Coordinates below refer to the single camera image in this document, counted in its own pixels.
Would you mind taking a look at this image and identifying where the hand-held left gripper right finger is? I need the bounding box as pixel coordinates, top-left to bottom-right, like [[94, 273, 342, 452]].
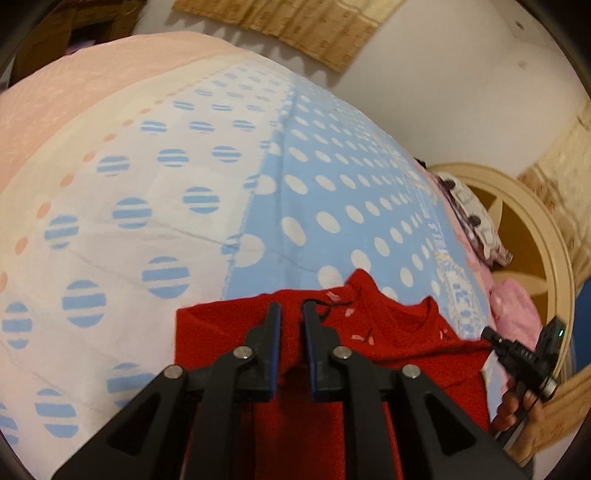
[[302, 300, 532, 480]]

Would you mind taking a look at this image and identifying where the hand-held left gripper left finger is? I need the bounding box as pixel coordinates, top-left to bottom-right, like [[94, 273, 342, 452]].
[[52, 302, 282, 480]]

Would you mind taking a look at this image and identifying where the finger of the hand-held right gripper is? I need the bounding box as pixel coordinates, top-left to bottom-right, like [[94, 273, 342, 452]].
[[480, 325, 509, 357]]

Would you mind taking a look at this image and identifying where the red knitted sweater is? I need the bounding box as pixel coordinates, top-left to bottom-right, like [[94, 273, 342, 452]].
[[174, 270, 492, 480]]

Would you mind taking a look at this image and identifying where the person's right hand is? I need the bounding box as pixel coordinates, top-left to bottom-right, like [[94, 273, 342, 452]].
[[489, 378, 555, 464]]

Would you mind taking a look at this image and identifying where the pink quilt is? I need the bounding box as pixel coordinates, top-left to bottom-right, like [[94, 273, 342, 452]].
[[489, 277, 546, 347]]

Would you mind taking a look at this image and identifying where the cream wooden headboard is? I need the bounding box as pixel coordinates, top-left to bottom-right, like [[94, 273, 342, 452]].
[[427, 162, 578, 384]]

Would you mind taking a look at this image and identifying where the patterned pillow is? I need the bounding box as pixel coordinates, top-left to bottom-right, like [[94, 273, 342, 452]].
[[416, 159, 513, 266]]

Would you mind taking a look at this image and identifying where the polka dot bed sheet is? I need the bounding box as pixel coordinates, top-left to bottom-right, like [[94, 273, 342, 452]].
[[0, 30, 490, 462]]

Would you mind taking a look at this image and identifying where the narrow beige floral curtain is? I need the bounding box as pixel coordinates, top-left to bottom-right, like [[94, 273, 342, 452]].
[[517, 99, 591, 416]]

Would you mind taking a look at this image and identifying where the wide beige floral curtain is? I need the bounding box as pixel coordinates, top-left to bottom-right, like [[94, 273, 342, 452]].
[[173, 0, 409, 73]]

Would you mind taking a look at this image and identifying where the dark wooden desk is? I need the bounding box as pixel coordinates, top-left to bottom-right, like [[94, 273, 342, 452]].
[[9, 0, 144, 84]]

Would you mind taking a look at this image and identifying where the black cable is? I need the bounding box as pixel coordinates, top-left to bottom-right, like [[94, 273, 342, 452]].
[[492, 392, 543, 464]]

